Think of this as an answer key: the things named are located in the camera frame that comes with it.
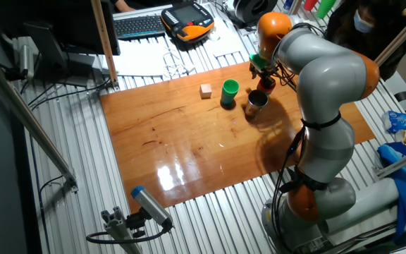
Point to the varnished wooden board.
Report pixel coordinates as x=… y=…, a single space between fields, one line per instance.
x=175 y=148

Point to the stainless steel cup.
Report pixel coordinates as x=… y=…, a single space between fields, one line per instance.
x=256 y=104

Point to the silver camera with blue end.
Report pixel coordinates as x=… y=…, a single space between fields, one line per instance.
x=150 y=206

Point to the masked person with dark hair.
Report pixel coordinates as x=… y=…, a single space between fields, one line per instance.
x=372 y=35

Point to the wooden frame post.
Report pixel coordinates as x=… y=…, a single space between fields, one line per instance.
x=104 y=42

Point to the aluminium profile camera stand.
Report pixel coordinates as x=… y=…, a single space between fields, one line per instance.
x=118 y=229

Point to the orange and black teach pendant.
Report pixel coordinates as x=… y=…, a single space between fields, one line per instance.
x=189 y=21

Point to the black filament spool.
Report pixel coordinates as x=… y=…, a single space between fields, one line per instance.
x=254 y=8

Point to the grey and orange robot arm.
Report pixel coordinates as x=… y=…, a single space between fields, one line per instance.
x=323 y=98

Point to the person in dark sleeve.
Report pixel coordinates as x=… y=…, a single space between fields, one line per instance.
x=122 y=6

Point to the white roll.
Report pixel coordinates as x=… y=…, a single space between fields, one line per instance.
x=368 y=204

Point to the wooden frame beam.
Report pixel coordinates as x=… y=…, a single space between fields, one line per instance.
x=402 y=33

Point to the white blank paper sheet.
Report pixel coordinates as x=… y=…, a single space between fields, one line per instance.
x=224 y=35

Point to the light wooden cube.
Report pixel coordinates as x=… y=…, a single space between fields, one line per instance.
x=205 y=91

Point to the green cup stack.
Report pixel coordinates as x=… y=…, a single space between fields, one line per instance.
x=325 y=7

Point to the silver cylinder device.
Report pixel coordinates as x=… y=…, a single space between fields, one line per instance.
x=26 y=61

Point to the aluminium profile bar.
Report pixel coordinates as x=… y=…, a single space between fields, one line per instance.
x=400 y=162

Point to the white round device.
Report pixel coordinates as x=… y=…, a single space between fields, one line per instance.
x=214 y=35

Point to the green plastic cup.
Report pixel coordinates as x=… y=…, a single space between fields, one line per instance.
x=230 y=86

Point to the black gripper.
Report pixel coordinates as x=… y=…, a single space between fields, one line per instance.
x=264 y=72

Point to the black computer monitor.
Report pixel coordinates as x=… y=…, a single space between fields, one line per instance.
x=65 y=24

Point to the red cup stack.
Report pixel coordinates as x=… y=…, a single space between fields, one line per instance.
x=310 y=3

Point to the aluminium frame post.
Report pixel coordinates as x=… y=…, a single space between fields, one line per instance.
x=296 y=5

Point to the black computer keyboard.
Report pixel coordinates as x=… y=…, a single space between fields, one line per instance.
x=139 y=26

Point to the clear plastic bottle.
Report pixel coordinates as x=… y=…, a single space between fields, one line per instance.
x=288 y=4

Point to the white printed paper sheet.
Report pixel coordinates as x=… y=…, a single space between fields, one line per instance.
x=143 y=60

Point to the aluminium frame strut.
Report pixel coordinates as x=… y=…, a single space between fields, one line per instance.
x=30 y=123

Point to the blue tissue packet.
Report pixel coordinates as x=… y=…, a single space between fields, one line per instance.
x=402 y=121

